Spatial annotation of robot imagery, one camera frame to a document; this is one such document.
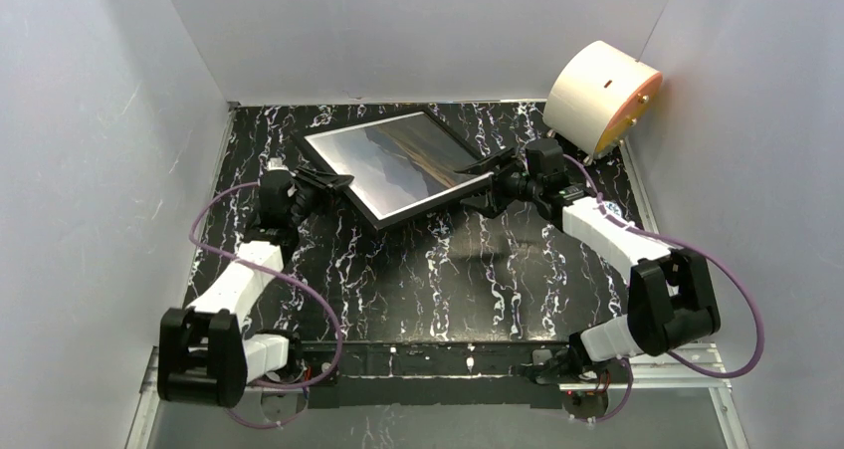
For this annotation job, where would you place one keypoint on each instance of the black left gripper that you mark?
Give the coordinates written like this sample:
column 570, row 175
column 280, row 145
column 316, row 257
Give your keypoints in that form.
column 314, row 187

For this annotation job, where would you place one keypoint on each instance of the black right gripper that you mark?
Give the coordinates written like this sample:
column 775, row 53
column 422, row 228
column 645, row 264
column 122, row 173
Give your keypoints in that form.
column 498, row 184

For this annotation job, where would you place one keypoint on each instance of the landscape photo print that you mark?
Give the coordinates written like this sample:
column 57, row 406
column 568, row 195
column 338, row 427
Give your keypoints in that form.
column 402, row 162

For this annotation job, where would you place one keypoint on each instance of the wooden picture frame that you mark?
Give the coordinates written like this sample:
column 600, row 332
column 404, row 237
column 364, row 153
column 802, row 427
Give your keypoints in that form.
column 389, row 218

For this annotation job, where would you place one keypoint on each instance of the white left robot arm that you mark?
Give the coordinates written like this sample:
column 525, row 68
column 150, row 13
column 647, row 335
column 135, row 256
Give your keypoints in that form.
column 203, row 356

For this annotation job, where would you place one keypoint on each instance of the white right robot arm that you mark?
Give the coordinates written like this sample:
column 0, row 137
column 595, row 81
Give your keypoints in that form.
column 671, row 299

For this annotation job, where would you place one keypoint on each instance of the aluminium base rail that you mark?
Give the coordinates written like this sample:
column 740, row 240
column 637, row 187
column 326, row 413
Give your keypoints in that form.
column 465, row 394

